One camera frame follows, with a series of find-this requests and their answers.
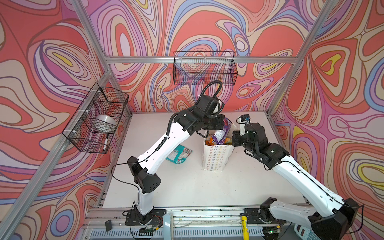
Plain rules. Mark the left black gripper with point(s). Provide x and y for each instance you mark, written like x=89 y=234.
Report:
x=220 y=118

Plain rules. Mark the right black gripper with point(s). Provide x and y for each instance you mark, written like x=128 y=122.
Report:
x=236 y=135

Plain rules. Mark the purple snack packet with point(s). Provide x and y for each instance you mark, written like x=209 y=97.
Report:
x=220 y=135

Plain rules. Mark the orange snack packet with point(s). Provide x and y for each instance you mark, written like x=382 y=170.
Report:
x=211 y=142

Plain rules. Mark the white patterned paper bag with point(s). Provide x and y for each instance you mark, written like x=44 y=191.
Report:
x=216 y=157

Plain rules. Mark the teal snack packet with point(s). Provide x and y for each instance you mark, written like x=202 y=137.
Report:
x=179 y=155

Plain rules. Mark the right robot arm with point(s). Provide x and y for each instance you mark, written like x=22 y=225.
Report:
x=329 y=216

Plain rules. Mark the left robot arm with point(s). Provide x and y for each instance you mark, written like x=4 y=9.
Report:
x=144 y=167

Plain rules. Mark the yellow marker pen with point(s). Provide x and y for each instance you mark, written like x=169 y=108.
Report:
x=245 y=230

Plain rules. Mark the black marker pen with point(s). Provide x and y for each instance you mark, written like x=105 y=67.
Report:
x=105 y=146

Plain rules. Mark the silver tape roll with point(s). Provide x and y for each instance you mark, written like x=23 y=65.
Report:
x=104 y=124

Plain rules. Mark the white calculator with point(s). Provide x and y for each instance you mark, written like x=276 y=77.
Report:
x=305 y=233

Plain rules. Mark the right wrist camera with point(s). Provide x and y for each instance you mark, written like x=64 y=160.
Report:
x=242 y=121

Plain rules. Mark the black wire basket back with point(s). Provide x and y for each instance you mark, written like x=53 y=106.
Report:
x=204 y=67

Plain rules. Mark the black wire basket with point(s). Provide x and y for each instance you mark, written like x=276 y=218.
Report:
x=99 y=101
x=204 y=67

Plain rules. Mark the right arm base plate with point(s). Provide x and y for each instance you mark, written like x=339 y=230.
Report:
x=254 y=217

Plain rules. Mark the black wire basket left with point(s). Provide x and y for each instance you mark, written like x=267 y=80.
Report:
x=99 y=101

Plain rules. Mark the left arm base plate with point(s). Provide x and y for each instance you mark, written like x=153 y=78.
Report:
x=153 y=218

